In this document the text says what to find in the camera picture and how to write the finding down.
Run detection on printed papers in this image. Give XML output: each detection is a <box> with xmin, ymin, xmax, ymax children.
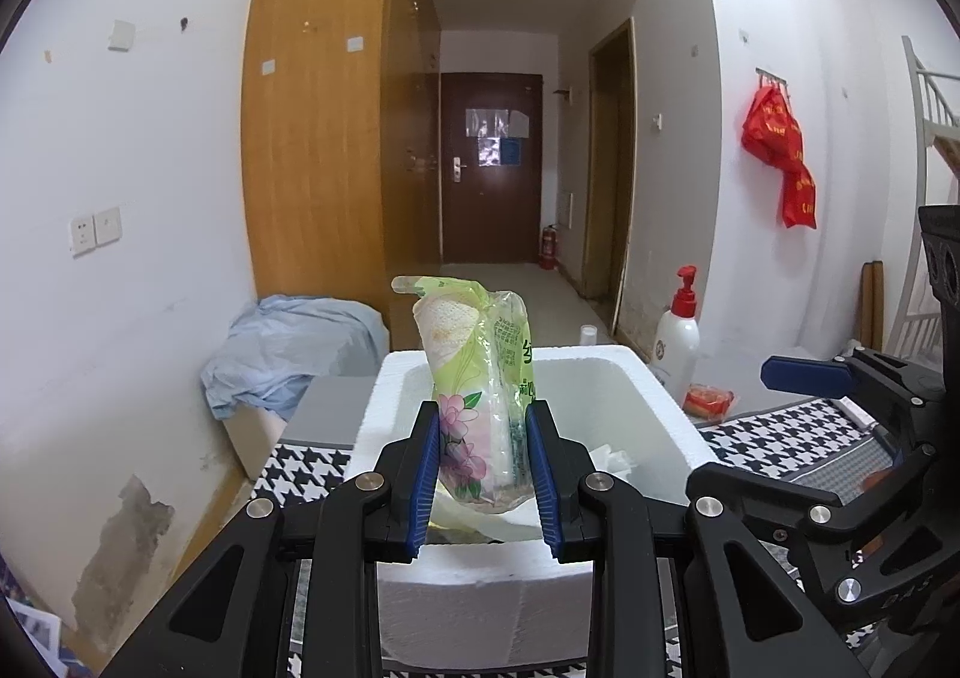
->
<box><xmin>0</xmin><ymin>595</ymin><xmax>61</xmax><ymax>660</ymax></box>

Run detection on dark brown door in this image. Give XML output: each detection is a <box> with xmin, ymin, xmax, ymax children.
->
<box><xmin>440</xmin><ymin>73</ymin><xmax>543</xmax><ymax>265</ymax></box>

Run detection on white foam box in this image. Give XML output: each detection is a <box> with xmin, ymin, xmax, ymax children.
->
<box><xmin>341</xmin><ymin>346</ymin><xmax>717</xmax><ymax>668</ymax></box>

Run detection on white lotion pump bottle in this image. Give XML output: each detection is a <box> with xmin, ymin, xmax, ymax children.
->
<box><xmin>651</xmin><ymin>265</ymin><xmax>701</xmax><ymax>405</ymax></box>

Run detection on white wall socket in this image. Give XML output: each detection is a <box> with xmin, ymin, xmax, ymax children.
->
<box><xmin>71</xmin><ymin>205</ymin><xmax>122</xmax><ymax>257</ymax></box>

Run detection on wooden wardrobe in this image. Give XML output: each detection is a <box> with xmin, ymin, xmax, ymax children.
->
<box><xmin>241</xmin><ymin>0</ymin><xmax>442</xmax><ymax>341</ymax></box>

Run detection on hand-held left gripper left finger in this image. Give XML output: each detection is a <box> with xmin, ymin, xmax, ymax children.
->
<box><xmin>101</xmin><ymin>400</ymin><xmax>442</xmax><ymax>678</ymax></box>

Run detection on white remote control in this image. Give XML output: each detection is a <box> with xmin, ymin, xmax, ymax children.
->
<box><xmin>832</xmin><ymin>397</ymin><xmax>882</xmax><ymax>431</ymax></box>

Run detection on light blue cloth pile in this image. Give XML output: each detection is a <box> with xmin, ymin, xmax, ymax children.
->
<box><xmin>201</xmin><ymin>295</ymin><xmax>389</xmax><ymax>420</ymax></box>

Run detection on white folded paper towels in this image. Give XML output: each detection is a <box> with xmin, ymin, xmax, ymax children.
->
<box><xmin>589</xmin><ymin>444</ymin><xmax>637</xmax><ymax>476</ymax></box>

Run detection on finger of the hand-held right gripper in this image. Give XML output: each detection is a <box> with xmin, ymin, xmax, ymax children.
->
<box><xmin>760</xmin><ymin>350</ymin><xmax>942</xmax><ymax>398</ymax></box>
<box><xmin>686</xmin><ymin>445</ymin><xmax>938</xmax><ymax>536</ymax></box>

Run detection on houndstooth table mat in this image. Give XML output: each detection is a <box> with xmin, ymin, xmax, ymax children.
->
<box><xmin>259</xmin><ymin>397</ymin><xmax>960</xmax><ymax>678</ymax></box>

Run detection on green floral tissue pack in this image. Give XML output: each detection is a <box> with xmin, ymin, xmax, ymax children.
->
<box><xmin>391</xmin><ymin>275</ymin><xmax>537</xmax><ymax>518</ymax></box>

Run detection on metal bunk bed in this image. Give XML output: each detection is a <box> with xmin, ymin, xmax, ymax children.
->
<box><xmin>896</xmin><ymin>35</ymin><xmax>960</xmax><ymax>364</ymax></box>

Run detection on red plastic bag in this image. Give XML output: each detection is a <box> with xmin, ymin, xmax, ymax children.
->
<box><xmin>742</xmin><ymin>85</ymin><xmax>818</xmax><ymax>229</ymax></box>

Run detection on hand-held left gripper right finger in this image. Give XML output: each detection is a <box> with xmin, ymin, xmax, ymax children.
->
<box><xmin>525</xmin><ymin>402</ymin><xmax>863</xmax><ymax>678</ymax></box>

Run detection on red snack packet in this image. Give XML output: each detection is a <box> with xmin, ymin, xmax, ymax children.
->
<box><xmin>682</xmin><ymin>384</ymin><xmax>736</xmax><ymax>420</ymax></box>

